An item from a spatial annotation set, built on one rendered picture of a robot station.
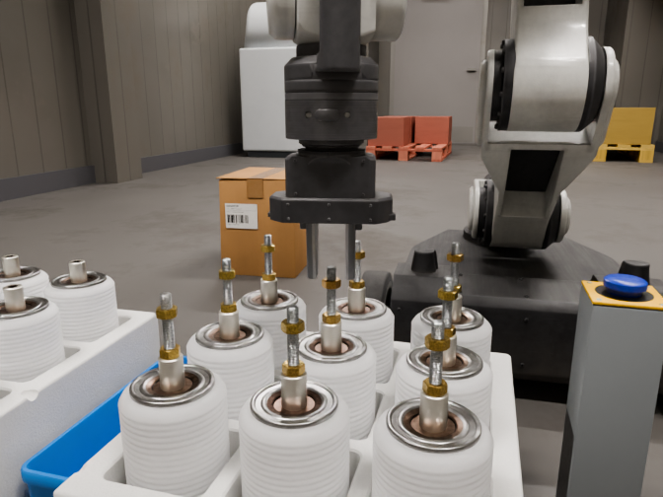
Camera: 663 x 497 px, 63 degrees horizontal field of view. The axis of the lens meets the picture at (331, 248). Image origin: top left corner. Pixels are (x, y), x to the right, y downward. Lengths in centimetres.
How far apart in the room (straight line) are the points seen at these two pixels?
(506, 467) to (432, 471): 14
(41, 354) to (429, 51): 792
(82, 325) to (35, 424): 17
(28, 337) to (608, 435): 67
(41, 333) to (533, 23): 81
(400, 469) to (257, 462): 12
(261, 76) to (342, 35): 532
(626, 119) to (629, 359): 539
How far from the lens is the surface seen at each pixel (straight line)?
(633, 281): 62
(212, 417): 51
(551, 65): 90
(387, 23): 52
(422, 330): 65
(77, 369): 78
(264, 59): 578
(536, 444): 94
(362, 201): 51
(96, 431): 80
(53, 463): 75
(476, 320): 67
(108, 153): 404
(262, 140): 579
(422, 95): 839
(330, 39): 47
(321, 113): 49
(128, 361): 87
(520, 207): 111
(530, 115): 91
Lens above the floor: 50
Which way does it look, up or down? 14 degrees down
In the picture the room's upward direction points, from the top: straight up
